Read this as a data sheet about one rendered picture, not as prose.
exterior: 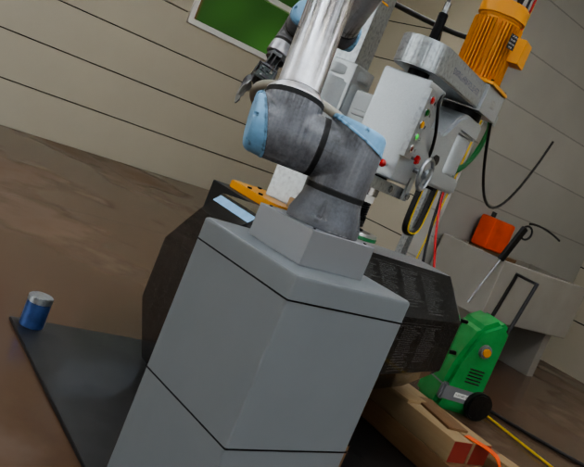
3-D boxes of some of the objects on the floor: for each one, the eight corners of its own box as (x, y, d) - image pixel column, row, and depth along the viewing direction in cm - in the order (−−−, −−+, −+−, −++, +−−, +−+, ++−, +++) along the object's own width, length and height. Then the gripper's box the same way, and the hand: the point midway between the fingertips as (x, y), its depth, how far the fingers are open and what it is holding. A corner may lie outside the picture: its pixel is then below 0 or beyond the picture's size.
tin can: (38, 321, 311) (49, 293, 310) (46, 332, 304) (57, 302, 302) (15, 318, 305) (26, 288, 303) (22, 328, 297) (33, 298, 296)
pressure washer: (456, 397, 469) (514, 271, 458) (485, 424, 436) (549, 288, 426) (409, 384, 456) (467, 253, 446) (436, 410, 424) (500, 270, 413)
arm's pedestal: (308, 605, 198) (438, 313, 188) (147, 632, 165) (294, 279, 155) (212, 493, 235) (317, 243, 225) (65, 496, 202) (179, 204, 192)
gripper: (263, 41, 250) (228, 91, 245) (294, 61, 250) (260, 111, 245) (260, 51, 258) (226, 99, 253) (290, 71, 259) (257, 119, 254)
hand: (244, 106), depth 252 cm, fingers closed on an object, 5 cm apart
